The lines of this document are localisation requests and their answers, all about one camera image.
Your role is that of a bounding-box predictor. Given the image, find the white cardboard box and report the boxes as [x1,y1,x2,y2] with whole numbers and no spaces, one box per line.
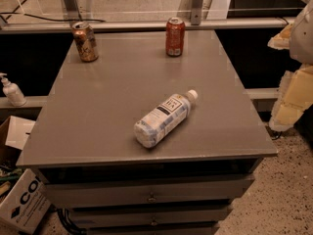
[0,116,50,234]

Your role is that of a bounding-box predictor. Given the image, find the black cable on ledge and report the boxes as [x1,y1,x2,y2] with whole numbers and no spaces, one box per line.
[0,0,107,24]

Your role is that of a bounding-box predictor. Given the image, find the red coke can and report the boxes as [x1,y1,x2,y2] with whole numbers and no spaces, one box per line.
[165,17,185,57]

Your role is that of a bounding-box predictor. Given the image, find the white pump dispenser bottle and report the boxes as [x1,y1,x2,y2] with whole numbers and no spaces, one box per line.
[0,72,26,107]

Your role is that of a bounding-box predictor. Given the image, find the grey drawer cabinet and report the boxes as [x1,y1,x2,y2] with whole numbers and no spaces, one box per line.
[18,30,276,235]

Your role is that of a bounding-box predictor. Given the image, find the clear plastic water bottle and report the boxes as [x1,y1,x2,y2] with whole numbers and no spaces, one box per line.
[134,90,198,148]

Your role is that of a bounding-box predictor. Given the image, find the gold brown soda can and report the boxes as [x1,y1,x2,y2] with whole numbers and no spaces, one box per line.
[71,22,99,62]

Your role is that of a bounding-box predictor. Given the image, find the black cables under cabinet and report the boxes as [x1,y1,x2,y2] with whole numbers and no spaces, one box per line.
[56,208,86,235]

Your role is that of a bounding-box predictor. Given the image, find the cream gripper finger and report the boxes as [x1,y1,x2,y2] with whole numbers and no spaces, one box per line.
[269,64,313,132]
[267,23,293,50]

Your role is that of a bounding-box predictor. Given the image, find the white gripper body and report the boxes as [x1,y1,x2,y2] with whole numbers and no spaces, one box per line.
[290,0,313,65]

